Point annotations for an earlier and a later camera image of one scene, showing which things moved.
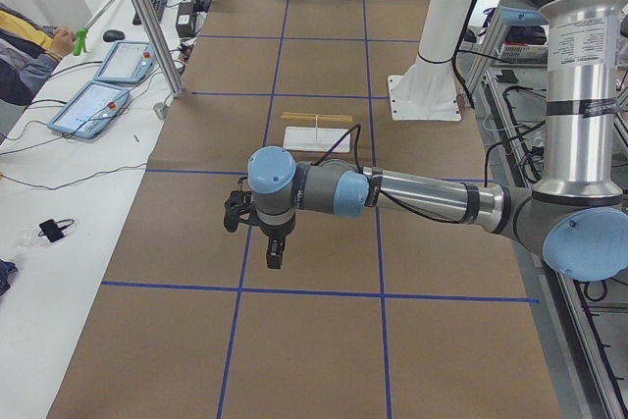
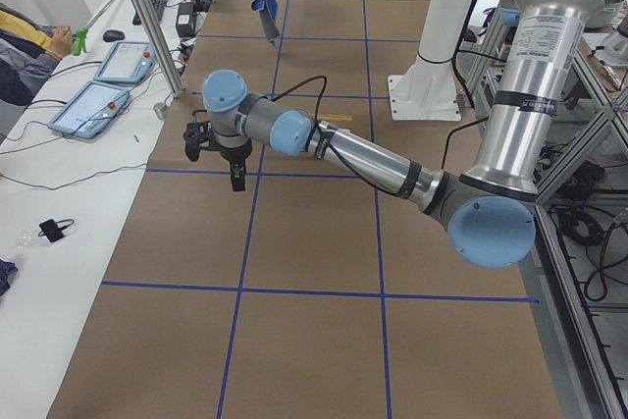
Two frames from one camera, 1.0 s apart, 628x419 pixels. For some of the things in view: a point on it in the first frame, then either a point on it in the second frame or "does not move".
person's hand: x=63 y=40 does not move
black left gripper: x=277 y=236 -> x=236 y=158
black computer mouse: x=112 y=35 does not move
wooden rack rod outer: x=317 y=117 does not move
